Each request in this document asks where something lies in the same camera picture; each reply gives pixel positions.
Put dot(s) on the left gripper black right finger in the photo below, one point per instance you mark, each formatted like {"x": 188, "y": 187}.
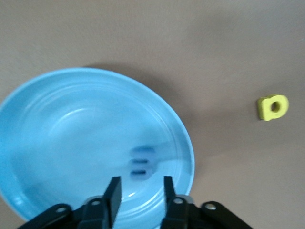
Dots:
{"x": 181, "y": 214}

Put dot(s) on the blue plate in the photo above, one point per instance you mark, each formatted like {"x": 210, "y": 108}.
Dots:
{"x": 71, "y": 143}

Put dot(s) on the blue foam letter m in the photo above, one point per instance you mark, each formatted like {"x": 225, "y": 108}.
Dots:
{"x": 140, "y": 164}

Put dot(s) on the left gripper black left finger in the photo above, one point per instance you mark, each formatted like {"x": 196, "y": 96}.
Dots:
{"x": 95, "y": 214}

